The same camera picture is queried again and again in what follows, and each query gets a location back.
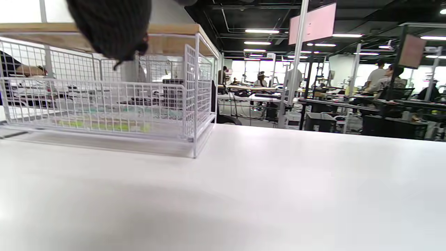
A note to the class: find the teal double-ended highlighter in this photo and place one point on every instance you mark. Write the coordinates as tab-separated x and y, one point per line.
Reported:
132	112

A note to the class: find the yellow-green double-ended highlighter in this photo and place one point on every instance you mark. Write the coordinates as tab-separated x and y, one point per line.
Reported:
104	124

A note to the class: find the pink hanging screen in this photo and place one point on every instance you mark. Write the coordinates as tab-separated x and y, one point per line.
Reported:
313	22
412	51

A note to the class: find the white desk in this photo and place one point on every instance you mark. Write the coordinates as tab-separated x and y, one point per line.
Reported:
258	97

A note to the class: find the ceiling light bar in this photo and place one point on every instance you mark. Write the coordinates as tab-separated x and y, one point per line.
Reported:
257	43
262	31
254	50

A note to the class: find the grey standing desk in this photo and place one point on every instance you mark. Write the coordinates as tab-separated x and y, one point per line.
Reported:
334	103

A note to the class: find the person's right hand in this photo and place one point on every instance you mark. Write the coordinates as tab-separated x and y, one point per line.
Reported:
111	24

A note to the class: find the aluminium profile post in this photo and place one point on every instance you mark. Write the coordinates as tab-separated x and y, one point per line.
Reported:
296	69

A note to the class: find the black computer tower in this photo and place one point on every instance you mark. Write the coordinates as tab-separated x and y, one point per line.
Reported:
318	122

